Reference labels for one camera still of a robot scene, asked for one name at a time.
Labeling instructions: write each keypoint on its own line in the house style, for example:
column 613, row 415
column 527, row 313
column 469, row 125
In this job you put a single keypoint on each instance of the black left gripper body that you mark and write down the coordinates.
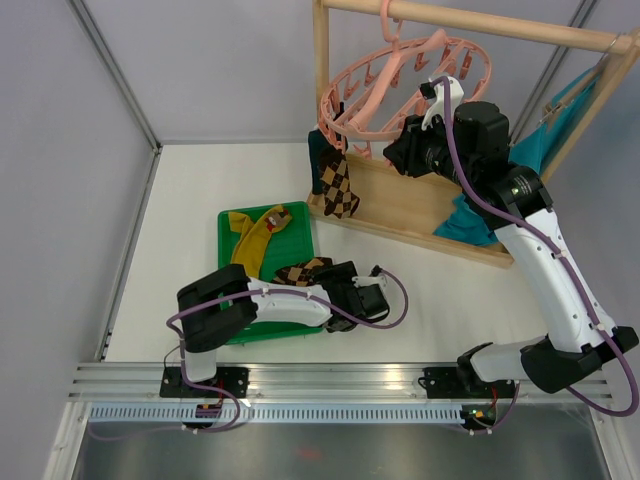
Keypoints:
column 342, row 275

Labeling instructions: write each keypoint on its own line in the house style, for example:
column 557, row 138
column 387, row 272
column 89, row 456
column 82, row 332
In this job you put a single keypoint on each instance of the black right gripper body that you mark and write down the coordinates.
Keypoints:
column 427, row 151

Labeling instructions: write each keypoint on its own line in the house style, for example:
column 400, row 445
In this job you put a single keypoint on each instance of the brown argyle sock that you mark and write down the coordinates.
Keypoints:
column 302, row 274
column 339, row 199

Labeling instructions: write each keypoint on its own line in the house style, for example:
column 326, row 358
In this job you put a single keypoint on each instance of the pink round clip hanger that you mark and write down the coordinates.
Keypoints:
column 381, row 88

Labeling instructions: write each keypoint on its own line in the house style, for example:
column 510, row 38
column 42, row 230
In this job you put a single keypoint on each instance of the green reindeer sock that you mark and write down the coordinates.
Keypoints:
column 317, row 144
column 339, row 112

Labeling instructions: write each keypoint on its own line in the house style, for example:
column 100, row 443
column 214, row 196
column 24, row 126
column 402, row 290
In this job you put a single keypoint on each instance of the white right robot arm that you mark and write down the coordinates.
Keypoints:
column 471, row 150

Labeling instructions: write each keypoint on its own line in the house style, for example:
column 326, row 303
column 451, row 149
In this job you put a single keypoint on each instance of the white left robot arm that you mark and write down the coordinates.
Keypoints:
column 320, row 294

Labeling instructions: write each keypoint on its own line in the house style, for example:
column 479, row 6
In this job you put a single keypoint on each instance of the wooden hanger rack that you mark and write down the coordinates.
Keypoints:
column 406, row 210

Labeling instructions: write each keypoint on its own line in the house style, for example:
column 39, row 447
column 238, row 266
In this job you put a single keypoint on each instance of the metal clip hanger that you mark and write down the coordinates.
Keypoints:
column 567, row 97

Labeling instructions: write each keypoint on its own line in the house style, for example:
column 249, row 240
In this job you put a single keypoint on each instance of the green plastic tray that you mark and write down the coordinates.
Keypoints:
column 293, row 245

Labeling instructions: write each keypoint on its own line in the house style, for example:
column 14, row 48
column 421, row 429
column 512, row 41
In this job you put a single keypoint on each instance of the teal cloth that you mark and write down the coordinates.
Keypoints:
column 534, row 151

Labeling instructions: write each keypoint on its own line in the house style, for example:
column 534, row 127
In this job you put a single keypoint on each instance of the yellow sock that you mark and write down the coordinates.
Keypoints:
column 255, row 236

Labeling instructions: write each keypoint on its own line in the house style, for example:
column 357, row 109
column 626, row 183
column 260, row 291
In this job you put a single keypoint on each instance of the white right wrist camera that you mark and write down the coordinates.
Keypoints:
column 444, row 96

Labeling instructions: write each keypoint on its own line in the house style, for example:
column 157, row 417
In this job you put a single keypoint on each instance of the white slotted cable duct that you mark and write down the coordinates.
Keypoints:
column 427, row 413

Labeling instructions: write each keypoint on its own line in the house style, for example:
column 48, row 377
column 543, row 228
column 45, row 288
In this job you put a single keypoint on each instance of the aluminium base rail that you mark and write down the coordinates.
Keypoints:
column 311, row 382

